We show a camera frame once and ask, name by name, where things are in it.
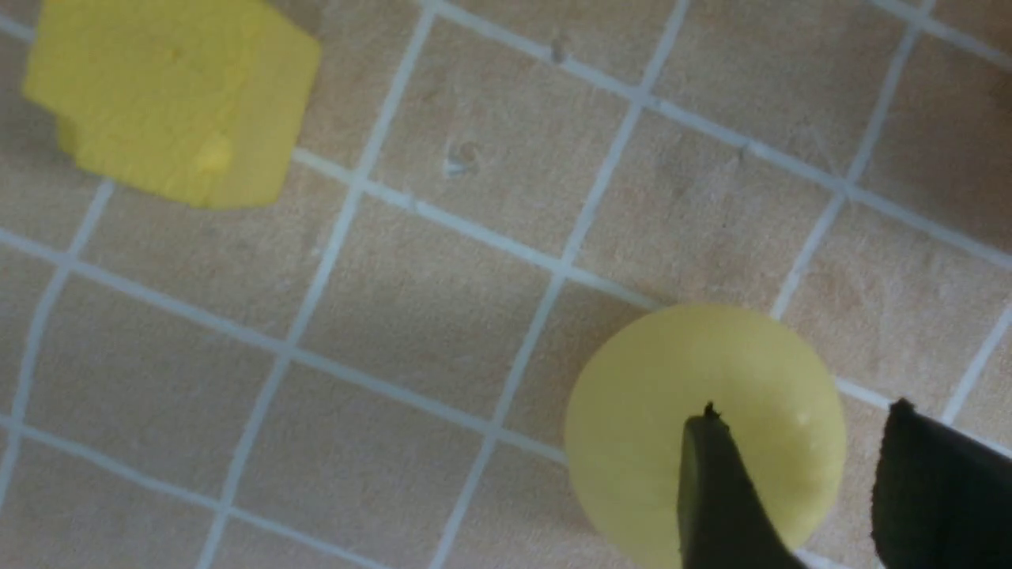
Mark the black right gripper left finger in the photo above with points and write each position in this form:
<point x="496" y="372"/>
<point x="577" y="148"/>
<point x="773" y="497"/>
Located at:
<point x="721" y="521"/>

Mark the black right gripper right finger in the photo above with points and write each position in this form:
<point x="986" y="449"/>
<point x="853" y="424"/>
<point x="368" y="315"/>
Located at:
<point x="940" y="499"/>

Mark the yellow bun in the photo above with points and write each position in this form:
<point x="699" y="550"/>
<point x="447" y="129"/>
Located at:
<point x="623" y="429"/>

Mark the checkered orange tablecloth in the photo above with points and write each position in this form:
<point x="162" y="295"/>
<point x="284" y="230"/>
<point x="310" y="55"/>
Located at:
<point x="373" y="372"/>

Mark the yellow cube block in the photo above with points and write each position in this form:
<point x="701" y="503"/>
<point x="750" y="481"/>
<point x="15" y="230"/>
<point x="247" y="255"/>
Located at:
<point x="199" y="102"/>

